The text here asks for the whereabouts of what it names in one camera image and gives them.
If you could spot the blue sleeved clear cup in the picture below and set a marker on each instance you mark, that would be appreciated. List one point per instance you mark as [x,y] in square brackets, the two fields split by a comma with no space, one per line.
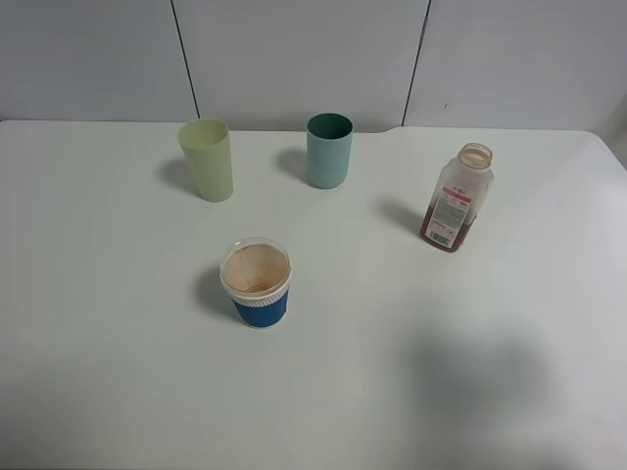
[256,274]

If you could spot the teal plastic cup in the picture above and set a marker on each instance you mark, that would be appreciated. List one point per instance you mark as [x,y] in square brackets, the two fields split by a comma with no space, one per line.
[329,143]

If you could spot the clear plastic drink bottle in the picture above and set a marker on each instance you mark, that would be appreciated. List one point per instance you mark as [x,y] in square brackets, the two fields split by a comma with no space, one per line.
[459,195]

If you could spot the pale yellow plastic cup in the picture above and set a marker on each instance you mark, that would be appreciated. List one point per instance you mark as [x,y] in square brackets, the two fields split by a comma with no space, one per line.
[205,144]

